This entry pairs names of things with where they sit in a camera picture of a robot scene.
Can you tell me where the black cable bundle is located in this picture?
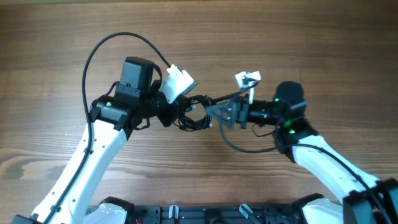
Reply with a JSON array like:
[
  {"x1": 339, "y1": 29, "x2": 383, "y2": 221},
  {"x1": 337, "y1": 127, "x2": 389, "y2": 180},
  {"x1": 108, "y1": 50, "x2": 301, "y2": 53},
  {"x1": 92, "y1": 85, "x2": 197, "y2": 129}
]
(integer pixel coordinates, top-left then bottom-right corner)
[{"x1": 177, "y1": 94, "x2": 216, "y2": 132}]

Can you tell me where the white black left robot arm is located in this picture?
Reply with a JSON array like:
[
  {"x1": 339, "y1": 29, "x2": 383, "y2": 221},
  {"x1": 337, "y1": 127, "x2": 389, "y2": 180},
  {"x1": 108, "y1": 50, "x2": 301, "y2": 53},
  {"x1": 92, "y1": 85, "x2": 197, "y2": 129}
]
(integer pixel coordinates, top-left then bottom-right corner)
[{"x1": 12, "y1": 57, "x2": 196, "y2": 223}]

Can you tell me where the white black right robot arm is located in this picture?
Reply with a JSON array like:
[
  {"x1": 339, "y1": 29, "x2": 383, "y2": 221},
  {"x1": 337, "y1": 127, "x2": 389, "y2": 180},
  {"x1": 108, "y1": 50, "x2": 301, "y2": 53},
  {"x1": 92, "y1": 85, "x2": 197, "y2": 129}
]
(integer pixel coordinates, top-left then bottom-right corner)
[{"x1": 206, "y1": 81, "x2": 397, "y2": 223}]

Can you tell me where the black right camera cable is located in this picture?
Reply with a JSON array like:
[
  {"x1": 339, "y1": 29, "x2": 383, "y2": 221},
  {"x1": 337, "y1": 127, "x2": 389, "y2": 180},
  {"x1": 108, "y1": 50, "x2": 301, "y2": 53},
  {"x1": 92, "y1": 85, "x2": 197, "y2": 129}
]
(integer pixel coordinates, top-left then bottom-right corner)
[{"x1": 214, "y1": 80, "x2": 392, "y2": 224}]

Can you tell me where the black camera cable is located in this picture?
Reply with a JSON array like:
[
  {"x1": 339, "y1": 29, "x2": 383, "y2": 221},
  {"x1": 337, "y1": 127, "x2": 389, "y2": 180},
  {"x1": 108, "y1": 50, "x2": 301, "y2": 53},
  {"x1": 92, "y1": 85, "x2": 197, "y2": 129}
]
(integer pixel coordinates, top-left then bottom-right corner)
[
  {"x1": 42, "y1": 32, "x2": 172, "y2": 224},
  {"x1": 214, "y1": 80, "x2": 392, "y2": 224}
]

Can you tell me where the black left camera cable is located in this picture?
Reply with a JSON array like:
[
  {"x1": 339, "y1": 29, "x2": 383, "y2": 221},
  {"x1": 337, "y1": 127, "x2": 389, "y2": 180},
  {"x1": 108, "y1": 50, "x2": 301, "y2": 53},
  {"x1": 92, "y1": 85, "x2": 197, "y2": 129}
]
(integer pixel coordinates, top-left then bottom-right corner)
[{"x1": 42, "y1": 32, "x2": 172, "y2": 224}]

